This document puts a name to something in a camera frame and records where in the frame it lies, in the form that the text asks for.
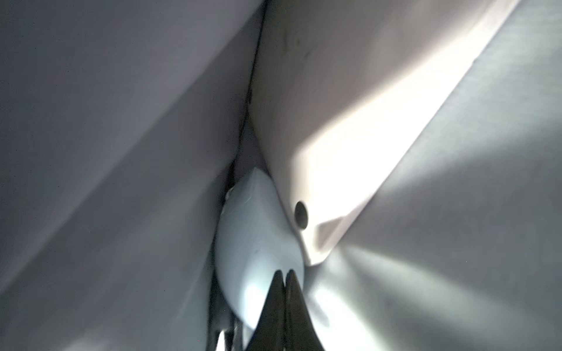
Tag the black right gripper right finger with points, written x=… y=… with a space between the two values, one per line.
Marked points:
x=300 y=334

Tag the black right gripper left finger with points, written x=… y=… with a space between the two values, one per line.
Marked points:
x=270 y=333

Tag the mint green computer mouse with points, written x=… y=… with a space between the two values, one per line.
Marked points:
x=254 y=240

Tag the grey laptop bag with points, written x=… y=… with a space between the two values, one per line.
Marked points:
x=415 y=147

